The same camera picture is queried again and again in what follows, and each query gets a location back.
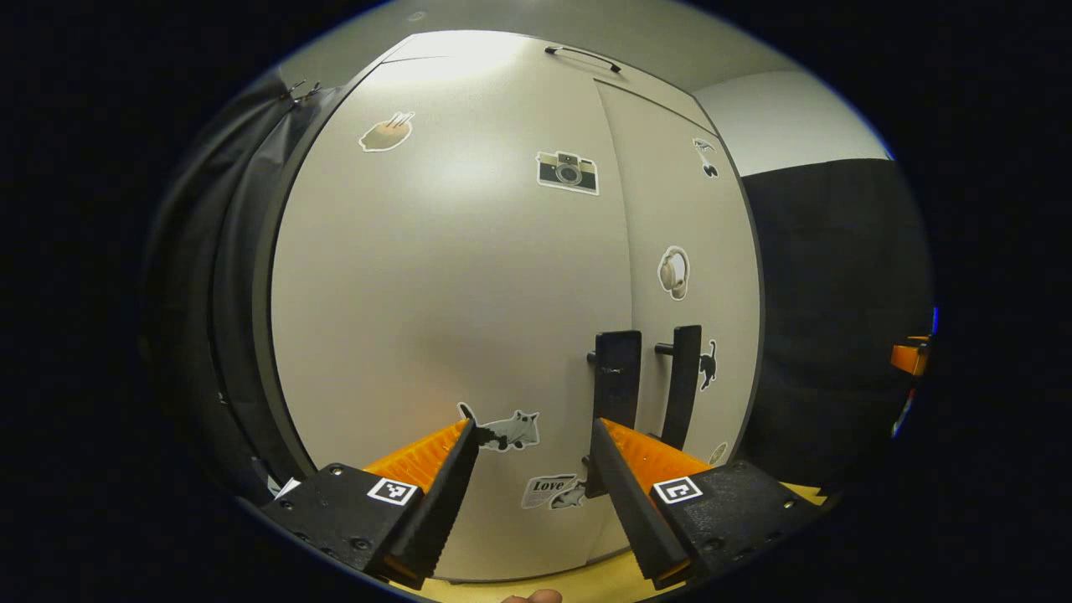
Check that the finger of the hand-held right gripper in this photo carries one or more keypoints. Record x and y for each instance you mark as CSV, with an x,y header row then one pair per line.
x,y
909,358

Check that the white cabinet door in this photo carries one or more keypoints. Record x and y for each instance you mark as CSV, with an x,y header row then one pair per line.
x,y
461,293
662,209

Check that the black cloth clip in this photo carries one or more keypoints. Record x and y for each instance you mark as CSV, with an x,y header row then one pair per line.
x,y
292,89
312,90

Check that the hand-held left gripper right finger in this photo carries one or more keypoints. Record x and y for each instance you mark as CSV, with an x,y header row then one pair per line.
x,y
628,502

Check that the white and grey cabinet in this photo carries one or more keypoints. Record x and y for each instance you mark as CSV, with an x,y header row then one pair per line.
x,y
251,335

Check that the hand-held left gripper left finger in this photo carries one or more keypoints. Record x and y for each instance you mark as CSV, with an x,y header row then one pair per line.
x,y
444,502

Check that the black backdrop cloth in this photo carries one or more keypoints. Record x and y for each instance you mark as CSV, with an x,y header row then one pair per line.
x,y
837,293
180,251

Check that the white cabinet drawer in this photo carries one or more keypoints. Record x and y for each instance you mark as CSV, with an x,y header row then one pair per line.
x,y
645,88

